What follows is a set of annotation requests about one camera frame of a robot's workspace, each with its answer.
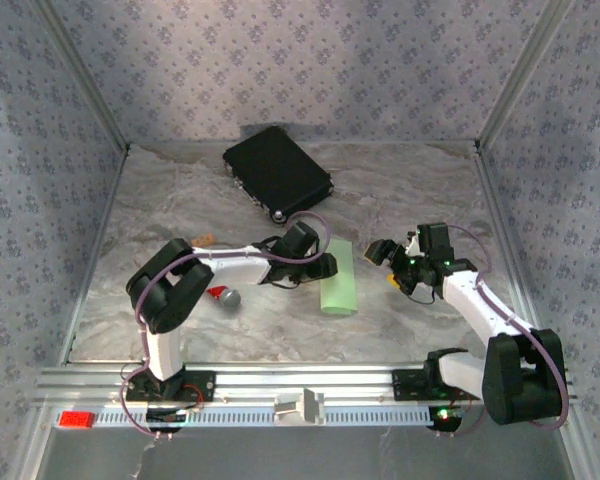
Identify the light green paper sheet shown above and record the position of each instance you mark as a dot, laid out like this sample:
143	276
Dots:
340	295

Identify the small tan wooden block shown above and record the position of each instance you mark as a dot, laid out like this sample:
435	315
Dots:
203	240

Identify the red toy brick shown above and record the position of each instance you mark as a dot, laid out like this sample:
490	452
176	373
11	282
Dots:
76	420

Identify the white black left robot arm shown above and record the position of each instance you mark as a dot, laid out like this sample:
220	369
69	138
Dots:
240	272

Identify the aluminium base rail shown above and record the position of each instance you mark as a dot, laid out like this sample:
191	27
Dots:
300	377

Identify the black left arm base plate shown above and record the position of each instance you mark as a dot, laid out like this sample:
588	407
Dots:
205	387

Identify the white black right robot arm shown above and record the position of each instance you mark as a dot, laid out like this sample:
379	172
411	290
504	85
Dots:
472	305

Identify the red tube with silver cap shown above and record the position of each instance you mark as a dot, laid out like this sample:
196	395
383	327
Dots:
228	298

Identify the grey metal bracket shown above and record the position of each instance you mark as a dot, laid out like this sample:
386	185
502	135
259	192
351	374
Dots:
310	405

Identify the aluminium corner post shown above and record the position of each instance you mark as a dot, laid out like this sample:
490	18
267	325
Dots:
517	80
90	80

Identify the aluminium side rail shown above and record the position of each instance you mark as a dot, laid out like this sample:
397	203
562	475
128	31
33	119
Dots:
509	250
96	255

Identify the black hard case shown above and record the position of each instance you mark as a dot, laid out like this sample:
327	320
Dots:
275	170

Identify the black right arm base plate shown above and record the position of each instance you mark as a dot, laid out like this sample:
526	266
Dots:
407	385

